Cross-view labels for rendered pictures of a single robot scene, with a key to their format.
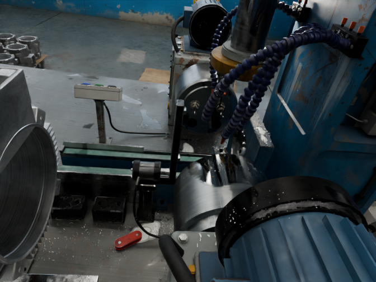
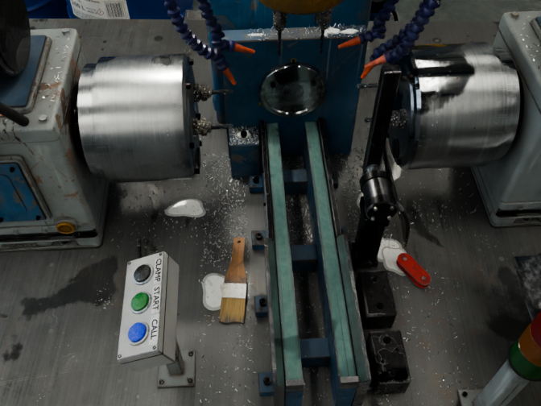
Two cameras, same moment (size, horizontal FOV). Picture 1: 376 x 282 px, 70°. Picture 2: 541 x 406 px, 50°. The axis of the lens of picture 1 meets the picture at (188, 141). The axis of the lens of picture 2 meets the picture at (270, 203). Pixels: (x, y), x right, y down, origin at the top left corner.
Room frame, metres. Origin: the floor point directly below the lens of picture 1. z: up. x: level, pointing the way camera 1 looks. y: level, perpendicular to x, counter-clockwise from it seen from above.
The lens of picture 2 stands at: (0.74, 0.78, 1.85)
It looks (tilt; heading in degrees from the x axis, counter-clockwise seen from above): 52 degrees down; 273
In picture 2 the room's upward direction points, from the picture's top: straight up
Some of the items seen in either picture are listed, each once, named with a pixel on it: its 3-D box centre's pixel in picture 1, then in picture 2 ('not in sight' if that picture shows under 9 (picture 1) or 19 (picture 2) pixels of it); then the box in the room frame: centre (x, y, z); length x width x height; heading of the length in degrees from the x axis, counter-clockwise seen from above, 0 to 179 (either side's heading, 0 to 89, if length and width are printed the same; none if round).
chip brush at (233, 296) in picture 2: not in sight; (235, 278); (0.85, 0.18, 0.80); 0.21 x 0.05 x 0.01; 91
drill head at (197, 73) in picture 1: (203, 92); (121, 120); (1.09, -0.04, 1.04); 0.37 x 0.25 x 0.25; 7
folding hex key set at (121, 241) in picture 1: (128, 240); (413, 270); (0.47, 0.14, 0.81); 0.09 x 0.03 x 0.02; 128
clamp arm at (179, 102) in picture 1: (175, 143); (380, 126); (0.58, 0.03, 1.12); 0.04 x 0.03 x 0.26; 97
